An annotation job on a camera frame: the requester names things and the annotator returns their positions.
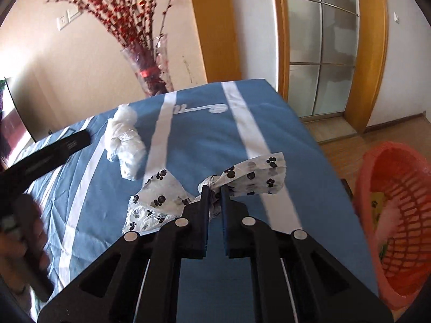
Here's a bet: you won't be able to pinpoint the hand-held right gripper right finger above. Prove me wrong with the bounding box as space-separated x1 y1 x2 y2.
220 186 394 323

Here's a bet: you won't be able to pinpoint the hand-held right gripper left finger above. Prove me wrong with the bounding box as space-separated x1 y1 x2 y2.
38 185 211 323

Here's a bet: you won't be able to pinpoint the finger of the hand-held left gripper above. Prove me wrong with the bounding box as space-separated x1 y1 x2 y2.
10 130 92 182

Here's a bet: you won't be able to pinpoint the white black-spotted plastic bag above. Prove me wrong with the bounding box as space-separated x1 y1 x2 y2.
122 152 287 234

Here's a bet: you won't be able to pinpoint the red plastic basket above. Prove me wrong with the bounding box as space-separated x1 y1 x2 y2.
352 141 431 310

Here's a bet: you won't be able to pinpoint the yellow-green plastic bag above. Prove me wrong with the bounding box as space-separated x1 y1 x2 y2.
370 192 388 209

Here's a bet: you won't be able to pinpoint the person's left hand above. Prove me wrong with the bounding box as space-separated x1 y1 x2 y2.
0 207 51 294

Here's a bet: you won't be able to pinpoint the flat screen television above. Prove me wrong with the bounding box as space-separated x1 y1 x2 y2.
0 77 37 143

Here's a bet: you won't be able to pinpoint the plain white plastic bag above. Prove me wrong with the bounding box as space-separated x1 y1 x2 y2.
104 104 147 180

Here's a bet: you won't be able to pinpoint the blue white-striped sheet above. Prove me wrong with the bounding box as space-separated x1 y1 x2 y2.
10 79 379 323

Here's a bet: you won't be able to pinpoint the clear glass vase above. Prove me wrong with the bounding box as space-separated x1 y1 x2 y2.
120 34 175 98

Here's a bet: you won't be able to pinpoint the red berry branches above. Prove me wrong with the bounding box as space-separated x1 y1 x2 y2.
40 0 184 51

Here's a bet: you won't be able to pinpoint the frosted glass door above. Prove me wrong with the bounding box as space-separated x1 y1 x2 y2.
286 0 359 118

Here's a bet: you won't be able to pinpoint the wide white wall switch plate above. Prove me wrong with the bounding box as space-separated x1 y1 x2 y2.
55 7 83 31

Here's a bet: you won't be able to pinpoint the wooden wall panel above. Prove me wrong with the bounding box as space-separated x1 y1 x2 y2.
187 0 243 85

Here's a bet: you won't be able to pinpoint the wooden arched door frame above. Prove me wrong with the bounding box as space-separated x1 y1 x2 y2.
271 0 388 133

